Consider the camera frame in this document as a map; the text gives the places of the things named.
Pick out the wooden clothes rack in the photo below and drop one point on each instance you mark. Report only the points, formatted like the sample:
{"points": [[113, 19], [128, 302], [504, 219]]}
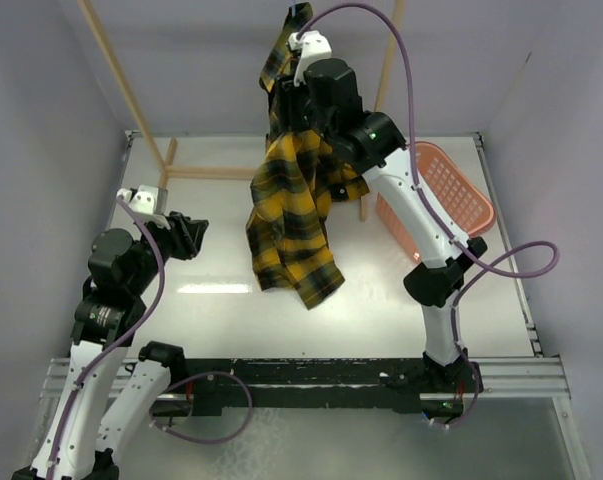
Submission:
{"points": [[165, 162]]}

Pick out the pink plastic basket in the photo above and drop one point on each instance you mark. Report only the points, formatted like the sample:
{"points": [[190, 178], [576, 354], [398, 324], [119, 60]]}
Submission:
{"points": [[470, 209]]}

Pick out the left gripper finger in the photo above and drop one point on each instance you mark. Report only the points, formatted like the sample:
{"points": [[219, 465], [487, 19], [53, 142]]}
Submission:
{"points": [[192, 247], [194, 229]]}

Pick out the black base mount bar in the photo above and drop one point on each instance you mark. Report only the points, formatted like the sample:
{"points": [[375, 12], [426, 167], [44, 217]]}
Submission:
{"points": [[401, 385]]}

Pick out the yellow black plaid shirt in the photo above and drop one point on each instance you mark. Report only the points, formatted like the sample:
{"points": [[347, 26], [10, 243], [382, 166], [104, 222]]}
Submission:
{"points": [[292, 193]]}

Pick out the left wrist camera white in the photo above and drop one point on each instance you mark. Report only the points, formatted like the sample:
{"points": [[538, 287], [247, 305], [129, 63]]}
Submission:
{"points": [[147, 202]]}

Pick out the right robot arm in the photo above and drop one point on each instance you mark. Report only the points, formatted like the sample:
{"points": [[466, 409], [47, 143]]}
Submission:
{"points": [[323, 97]]}

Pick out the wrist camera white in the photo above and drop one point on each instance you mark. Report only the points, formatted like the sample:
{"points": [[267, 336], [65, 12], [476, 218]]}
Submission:
{"points": [[307, 48], [147, 202]]}

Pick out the aluminium rail frame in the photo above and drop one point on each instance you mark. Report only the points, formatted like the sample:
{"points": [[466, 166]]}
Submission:
{"points": [[213, 308]]}

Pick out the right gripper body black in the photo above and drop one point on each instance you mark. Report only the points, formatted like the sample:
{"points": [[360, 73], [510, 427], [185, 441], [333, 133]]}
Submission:
{"points": [[295, 108]]}

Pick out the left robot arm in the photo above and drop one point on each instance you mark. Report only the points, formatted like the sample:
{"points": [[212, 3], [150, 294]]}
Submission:
{"points": [[90, 430]]}

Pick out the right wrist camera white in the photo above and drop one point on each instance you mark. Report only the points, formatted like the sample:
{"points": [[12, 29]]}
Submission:
{"points": [[307, 48]]}

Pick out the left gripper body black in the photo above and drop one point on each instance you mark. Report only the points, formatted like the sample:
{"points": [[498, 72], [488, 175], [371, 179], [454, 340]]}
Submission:
{"points": [[167, 241]]}

